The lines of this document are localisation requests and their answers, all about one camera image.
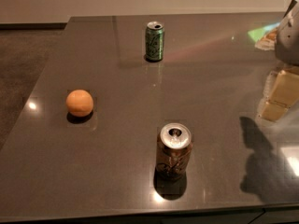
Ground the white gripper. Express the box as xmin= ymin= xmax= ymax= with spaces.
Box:
xmin=259 ymin=0 xmax=299 ymax=122

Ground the orange soda can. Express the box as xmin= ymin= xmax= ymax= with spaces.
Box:
xmin=155 ymin=123 xmax=192 ymax=181

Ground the green soda can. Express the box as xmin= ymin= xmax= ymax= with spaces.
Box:
xmin=145 ymin=21 xmax=164 ymax=62

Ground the green snack bag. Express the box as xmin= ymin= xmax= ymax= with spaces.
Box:
xmin=248 ymin=22 xmax=279 ymax=50

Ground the orange fruit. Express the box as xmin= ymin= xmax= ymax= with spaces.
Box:
xmin=65 ymin=90 xmax=93 ymax=118

